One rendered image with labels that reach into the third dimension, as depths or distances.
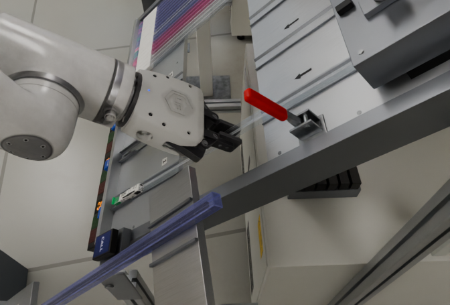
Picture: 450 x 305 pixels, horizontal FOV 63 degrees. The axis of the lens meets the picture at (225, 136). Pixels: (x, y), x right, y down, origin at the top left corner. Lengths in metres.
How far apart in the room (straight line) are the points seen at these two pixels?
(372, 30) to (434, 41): 0.06
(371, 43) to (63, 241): 1.39
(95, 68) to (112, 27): 1.94
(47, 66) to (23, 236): 1.29
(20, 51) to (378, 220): 0.75
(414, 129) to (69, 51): 0.38
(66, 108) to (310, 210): 0.60
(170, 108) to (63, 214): 1.22
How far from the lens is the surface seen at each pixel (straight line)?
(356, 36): 0.41
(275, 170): 0.45
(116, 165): 0.80
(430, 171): 1.01
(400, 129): 0.43
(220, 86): 1.91
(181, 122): 0.47
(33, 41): 0.45
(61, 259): 1.57
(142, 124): 0.46
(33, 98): 0.39
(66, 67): 0.44
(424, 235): 0.62
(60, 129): 0.40
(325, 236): 0.84
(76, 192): 1.68
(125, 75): 0.46
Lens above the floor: 1.38
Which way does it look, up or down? 53 degrees down
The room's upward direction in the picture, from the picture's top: straight up
